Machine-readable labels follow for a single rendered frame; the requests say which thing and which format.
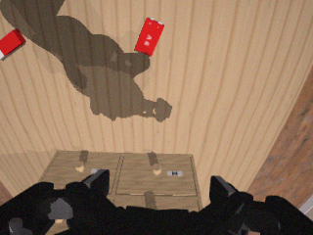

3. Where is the wooden chest of drawers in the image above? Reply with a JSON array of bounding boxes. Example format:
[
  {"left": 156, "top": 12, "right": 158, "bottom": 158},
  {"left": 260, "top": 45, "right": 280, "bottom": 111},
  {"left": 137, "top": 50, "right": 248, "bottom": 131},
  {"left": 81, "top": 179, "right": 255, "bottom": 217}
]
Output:
[{"left": 37, "top": 150, "right": 203, "bottom": 211}]

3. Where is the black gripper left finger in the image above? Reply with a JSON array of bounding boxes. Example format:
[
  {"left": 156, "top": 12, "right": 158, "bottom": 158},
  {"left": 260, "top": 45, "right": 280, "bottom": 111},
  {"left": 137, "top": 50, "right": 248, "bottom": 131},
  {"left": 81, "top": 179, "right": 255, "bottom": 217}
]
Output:
[{"left": 0, "top": 169, "right": 135, "bottom": 235}]

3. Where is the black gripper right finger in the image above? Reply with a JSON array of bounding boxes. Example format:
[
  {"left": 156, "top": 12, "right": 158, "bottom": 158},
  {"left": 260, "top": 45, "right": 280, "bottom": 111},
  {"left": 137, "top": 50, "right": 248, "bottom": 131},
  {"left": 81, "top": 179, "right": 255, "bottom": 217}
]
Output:
[{"left": 177, "top": 175, "right": 313, "bottom": 235}]

